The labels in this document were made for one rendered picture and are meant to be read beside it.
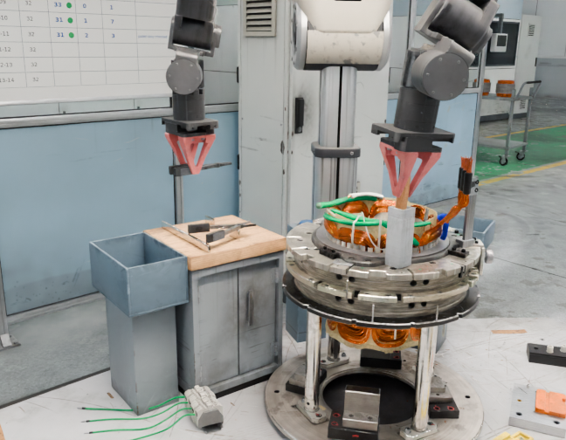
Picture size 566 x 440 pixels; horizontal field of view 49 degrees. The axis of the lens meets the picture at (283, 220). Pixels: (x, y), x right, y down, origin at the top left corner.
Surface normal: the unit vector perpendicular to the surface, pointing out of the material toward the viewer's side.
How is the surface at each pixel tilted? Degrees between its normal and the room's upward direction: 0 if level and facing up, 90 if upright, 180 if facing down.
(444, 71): 93
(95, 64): 90
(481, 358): 0
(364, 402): 90
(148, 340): 90
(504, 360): 0
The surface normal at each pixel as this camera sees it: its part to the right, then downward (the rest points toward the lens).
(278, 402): 0.01, -0.96
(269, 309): 0.60, 0.23
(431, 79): 0.05, 0.33
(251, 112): -0.75, 0.17
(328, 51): 0.07, 0.65
